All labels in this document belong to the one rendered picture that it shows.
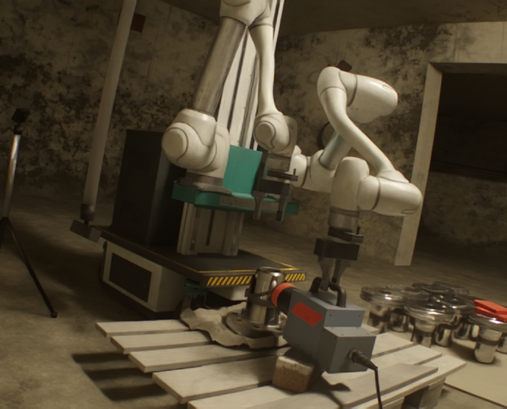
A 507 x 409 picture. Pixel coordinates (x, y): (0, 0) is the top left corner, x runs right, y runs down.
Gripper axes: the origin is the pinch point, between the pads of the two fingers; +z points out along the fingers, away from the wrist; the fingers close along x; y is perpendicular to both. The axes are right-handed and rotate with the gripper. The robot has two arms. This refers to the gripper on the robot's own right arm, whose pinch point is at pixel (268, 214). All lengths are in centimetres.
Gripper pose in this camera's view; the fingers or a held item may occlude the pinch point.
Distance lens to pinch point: 186.8
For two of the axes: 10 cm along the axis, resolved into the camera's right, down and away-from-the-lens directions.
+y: -7.2, -1.7, 6.8
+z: -1.8, 9.8, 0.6
